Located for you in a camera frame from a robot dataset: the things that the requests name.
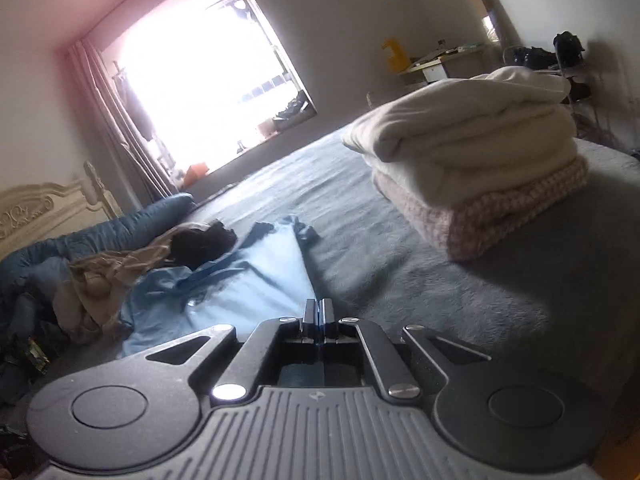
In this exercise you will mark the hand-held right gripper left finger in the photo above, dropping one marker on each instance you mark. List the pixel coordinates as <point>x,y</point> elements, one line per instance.
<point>310,320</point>

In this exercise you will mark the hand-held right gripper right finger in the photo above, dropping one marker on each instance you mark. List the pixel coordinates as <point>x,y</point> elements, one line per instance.
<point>326,320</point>

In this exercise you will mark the light blue shirt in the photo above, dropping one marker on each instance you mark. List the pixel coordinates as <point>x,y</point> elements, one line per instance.
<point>240,285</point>

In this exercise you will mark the grey bed sheet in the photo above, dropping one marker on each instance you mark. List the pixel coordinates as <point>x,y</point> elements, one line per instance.
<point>400,300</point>

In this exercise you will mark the orange item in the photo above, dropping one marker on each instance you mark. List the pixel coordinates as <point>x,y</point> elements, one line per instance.
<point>194,175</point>

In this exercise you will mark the folded pink knit blanket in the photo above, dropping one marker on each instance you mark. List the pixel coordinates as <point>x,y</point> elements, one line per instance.
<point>490,220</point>

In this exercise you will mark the dark shoes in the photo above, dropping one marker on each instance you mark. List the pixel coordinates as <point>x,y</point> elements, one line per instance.
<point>292,107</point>

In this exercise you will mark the beige garment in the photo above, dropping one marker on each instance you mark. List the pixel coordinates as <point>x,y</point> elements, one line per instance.
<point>100,280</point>

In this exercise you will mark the folded white blanket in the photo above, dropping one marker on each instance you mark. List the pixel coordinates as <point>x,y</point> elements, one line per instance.
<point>475,130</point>

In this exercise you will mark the bright window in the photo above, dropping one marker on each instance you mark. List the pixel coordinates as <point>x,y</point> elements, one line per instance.
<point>200,85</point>

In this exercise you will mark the small wooden desk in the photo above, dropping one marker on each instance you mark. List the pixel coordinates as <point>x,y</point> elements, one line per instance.
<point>435,67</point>

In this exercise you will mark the yellow box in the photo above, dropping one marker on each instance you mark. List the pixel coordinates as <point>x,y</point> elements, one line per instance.
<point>396,54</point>

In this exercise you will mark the grey curtain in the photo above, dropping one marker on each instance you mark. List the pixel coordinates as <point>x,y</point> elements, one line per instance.
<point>115,125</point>

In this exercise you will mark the smartphone with lit screen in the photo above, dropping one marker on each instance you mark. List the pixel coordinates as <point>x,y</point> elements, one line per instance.
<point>32,355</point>

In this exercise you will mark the cream carved headboard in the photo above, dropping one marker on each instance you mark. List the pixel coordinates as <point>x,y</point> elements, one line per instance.
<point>40,210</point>

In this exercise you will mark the black bag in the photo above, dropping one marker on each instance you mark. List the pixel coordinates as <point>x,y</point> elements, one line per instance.
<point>569,47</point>

